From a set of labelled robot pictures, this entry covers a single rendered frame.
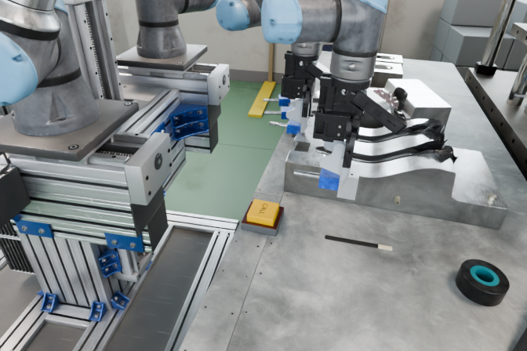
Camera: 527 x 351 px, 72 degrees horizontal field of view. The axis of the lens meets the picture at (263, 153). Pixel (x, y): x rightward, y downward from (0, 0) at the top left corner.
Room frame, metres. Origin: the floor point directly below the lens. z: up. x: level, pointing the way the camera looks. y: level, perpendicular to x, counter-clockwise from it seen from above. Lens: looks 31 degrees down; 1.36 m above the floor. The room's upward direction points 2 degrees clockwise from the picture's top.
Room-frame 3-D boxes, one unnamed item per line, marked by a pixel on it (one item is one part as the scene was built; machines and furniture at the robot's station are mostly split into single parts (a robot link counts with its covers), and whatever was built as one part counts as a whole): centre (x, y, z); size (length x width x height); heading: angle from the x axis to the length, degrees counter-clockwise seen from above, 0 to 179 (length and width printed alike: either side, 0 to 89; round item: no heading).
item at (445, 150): (0.82, -0.31, 0.92); 0.35 x 0.16 x 0.09; 76
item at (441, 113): (1.17, -0.33, 0.85); 0.50 x 0.26 x 0.11; 93
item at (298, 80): (0.93, -0.09, 1.04); 0.09 x 0.08 x 0.12; 76
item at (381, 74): (1.59, -0.50, 0.83); 0.20 x 0.15 x 0.07; 76
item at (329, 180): (0.62, -0.13, 0.93); 0.13 x 0.05 x 0.05; 76
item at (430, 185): (0.81, -0.33, 0.87); 0.50 x 0.26 x 0.14; 76
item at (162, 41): (1.13, 0.33, 1.09); 0.15 x 0.15 x 0.10
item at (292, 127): (0.93, -0.08, 0.89); 0.13 x 0.05 x 0.05; 76
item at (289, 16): (0.61, -0.05, 1.25); 0.11 x 0.11 x 0.08; 11
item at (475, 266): (0.46, -0.41, 0.82); 0.08 x 0.08 x 0.04
